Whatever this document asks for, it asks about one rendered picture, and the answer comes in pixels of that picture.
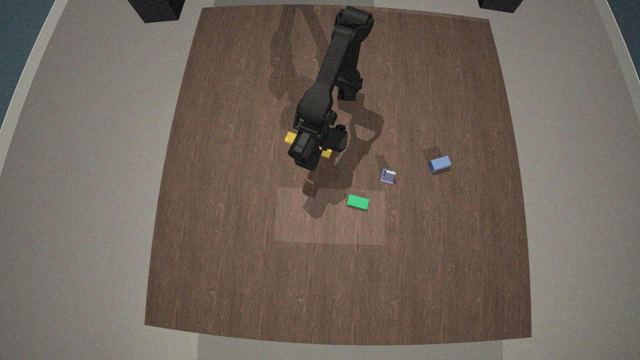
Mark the light blue rectangular block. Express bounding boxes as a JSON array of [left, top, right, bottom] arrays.
[[427, 155, 451, 173]]

